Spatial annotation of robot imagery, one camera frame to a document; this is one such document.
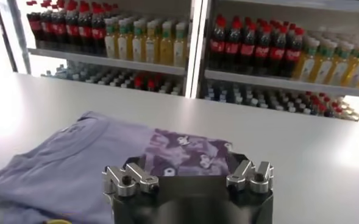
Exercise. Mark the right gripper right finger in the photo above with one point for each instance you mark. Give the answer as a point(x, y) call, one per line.
point(252, 179)

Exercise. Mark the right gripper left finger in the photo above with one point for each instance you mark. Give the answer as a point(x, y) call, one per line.
point(130, 179)

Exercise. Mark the purple t-shirt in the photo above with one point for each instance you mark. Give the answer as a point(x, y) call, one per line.
point(69, 173)

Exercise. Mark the yellow juice bottle green cap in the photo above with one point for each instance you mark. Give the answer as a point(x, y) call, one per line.
point(339, 71)
point(307, 65)
point(180, 51)
point(110, 45)
point(137, 48)
point(123, 47)
point(166, 50)
point(324, 68)
point(357, 73)
point(151, 50)

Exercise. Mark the dark metal frame pole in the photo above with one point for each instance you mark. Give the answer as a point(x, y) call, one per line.
point(4, 33)

